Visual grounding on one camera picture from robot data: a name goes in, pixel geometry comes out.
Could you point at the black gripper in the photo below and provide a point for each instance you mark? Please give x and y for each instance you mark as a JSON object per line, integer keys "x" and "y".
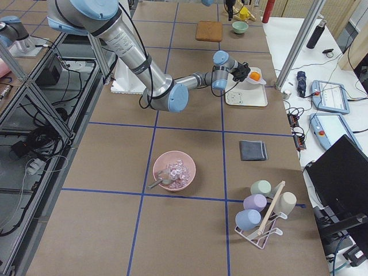
{"x": 238, "y": 72}

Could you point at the orange fruit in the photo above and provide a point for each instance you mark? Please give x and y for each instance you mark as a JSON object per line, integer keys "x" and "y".
{"x": 255, "y": 76}

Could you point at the white round plate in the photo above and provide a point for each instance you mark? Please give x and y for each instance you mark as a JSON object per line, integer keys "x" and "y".
{"x": 260, "y": 82}

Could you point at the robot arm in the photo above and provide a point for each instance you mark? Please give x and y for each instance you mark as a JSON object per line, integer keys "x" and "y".
{"x": 104, "y": 20}
{"x": 12, "y": 30}

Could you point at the cream bear tray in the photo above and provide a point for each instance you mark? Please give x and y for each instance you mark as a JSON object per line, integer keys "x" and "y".
{"x": 245, "y": 93}

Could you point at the green ceramic bowl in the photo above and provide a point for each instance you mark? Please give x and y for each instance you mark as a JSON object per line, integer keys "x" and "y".
{"x": 239, "y": 27}

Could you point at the wooden cutting board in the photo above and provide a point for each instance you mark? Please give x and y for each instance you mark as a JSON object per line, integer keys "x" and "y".
{"x": 210, "y": 31}

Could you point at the yellow toy object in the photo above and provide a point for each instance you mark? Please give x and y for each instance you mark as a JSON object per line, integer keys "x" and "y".
{"x": 244, "y": 15}

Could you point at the folded dark umbrella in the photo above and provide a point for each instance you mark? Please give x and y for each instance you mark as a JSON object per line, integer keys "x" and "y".
{"x": 301, "y": 84}

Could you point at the black power strip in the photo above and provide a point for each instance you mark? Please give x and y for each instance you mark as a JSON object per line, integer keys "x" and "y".
{"x": 297, "y": 132}

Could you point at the red bottle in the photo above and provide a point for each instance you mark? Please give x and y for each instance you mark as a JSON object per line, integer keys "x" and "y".
{"x": 267, "y": 11}

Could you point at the grey folded cloth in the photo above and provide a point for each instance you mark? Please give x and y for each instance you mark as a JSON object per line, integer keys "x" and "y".
{"x": 252, "y": 150}

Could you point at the black water bottle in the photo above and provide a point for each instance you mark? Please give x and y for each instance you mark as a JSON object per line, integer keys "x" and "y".
{"x": 318, "y": 31}

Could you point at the teach pendant far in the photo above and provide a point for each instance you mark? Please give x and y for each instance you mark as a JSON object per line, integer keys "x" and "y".
{"x": 329, "y": 97}

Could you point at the teach pendant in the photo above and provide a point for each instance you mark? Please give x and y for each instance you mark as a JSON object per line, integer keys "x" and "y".
{"x": 329, "y": 97}
{"x": 328, "y": 128}

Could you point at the teach pendant near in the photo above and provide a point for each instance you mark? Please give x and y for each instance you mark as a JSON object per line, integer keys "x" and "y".
{"x": 328, "y": 128}

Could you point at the pink bowl with ice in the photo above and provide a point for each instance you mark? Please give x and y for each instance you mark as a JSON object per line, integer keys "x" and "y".
{"x": 181, "y": 167}

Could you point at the green cup on rack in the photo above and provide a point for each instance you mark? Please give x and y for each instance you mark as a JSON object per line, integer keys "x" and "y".
{"x": 261, "y": 187}

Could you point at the metal scoop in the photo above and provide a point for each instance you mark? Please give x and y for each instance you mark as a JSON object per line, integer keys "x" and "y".
{"x": 163, "y": 178}

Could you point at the purple cup on rack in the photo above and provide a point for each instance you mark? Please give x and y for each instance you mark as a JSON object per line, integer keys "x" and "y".
{"x": 256, "y": 202}

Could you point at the beige cup on rack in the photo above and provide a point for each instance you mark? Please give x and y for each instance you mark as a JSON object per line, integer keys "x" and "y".
{"x": 285, "y": 203}

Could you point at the black monitor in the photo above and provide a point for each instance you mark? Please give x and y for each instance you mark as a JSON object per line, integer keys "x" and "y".
{"x": 339, "y": 177}

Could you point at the blue cup on rack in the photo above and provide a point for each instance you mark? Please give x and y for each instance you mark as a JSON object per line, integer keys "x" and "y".
{"x": 247, "y": 219}

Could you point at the aluminium frame post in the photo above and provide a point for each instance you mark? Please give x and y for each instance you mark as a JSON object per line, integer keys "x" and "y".
{"x": 304, "y": 30}

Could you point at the white wire cup rack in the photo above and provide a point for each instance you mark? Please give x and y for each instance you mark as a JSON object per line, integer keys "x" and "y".
{"x": 259, "y": 235}

